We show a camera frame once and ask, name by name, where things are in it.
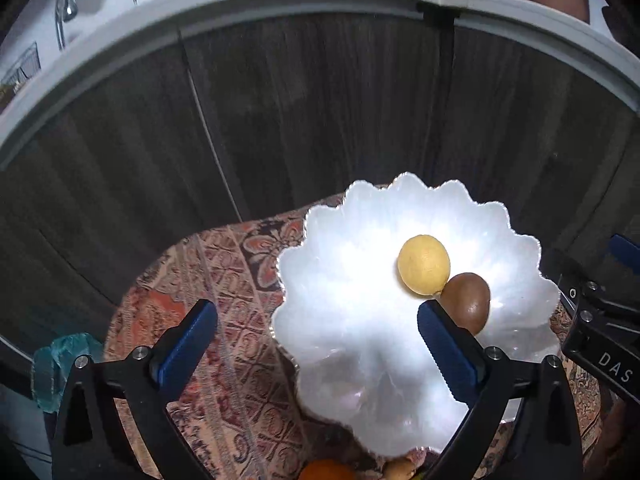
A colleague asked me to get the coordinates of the grey kitchen countertop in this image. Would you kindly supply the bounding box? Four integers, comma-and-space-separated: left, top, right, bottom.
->
0, 0, 640, 171

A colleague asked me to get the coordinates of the patterned tablecloth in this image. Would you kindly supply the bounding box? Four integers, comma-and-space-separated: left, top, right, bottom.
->
102, 205, 621, 480

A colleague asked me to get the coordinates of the white scalloped bowl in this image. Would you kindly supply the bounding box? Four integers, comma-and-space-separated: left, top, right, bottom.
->
270, 172, 563, 458

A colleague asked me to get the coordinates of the teal plastic bag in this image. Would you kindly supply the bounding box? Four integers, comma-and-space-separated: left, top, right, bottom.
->
31, 332, 105, 415

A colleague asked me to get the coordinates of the wire dish rack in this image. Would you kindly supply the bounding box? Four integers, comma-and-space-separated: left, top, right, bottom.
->
0, 42, 42, 111

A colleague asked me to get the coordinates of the metal faucet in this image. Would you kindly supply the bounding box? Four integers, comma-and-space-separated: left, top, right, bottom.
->
54, 0, 78, 51

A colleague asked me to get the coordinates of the brown kiwi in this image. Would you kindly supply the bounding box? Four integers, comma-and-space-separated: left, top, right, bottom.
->
439, 272, 492, 337

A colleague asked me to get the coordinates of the orange mandarin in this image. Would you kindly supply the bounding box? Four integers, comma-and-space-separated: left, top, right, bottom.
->
299, 459, 358, 480

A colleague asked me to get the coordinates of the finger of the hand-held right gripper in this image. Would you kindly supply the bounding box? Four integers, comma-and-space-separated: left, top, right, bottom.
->
557, 270, 640, 324
609, 234, 640, 277

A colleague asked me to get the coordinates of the yellow lemon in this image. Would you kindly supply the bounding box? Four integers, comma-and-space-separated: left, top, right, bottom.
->
398, 235, 452, 296

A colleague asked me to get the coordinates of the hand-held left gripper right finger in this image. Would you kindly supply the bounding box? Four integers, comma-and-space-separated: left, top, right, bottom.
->
416, 299, 586, 480

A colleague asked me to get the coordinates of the dark wooden cabinet door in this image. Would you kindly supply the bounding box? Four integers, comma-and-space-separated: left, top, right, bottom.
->
0, 42, 246, 376
432, 25, 640, 311
180, 10, 456, 223

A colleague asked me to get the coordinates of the small brown fruit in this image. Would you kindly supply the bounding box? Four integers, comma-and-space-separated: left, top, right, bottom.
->
384, 459, 416, 480

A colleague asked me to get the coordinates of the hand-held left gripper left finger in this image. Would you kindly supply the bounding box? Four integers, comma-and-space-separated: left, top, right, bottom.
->
51, 299, 219, 480

